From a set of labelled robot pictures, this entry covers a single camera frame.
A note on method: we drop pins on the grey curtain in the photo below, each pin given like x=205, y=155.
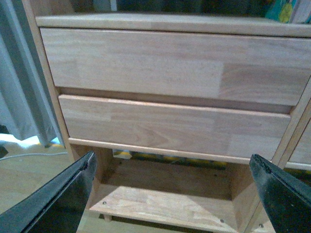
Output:
x=25, y=105

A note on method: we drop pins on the wooden drawer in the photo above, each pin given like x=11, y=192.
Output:
x=302, y=152
x=201, y=130
x=271, y=70

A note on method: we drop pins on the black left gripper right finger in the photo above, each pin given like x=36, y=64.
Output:
x=286, y=199

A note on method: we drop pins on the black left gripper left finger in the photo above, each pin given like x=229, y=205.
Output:
x=57, y=206

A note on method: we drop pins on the left lower wooden drawer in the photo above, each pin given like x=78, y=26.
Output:
x=201, y=130

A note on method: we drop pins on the right lower wooden drawer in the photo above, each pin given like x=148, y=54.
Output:
x=302, y=152

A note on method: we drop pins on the left upper wooden drawer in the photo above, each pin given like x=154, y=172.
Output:
x=271, y=70

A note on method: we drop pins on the left wooden shelf unit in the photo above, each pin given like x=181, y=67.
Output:
x=175, y=103

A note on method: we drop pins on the teal covered thick book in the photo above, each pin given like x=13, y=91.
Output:
x=280, y=10

